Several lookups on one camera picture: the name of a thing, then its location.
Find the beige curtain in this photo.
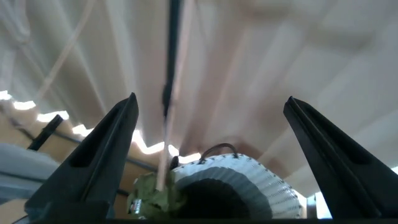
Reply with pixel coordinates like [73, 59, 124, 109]
[0, 0, 398, 200]

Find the green printed garment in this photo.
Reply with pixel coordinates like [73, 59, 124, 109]
[126, 170, 187, 220]

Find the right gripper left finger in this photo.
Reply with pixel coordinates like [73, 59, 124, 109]
[24, 92, 140, 220]

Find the black clothes rack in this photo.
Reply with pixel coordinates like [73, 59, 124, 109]
[0, 0, 184, 200]

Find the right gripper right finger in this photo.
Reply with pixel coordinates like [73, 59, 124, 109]
[282, 95, 398, 218]

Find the white laundry basket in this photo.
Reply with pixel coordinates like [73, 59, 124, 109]
[169, 142, 307, 220]

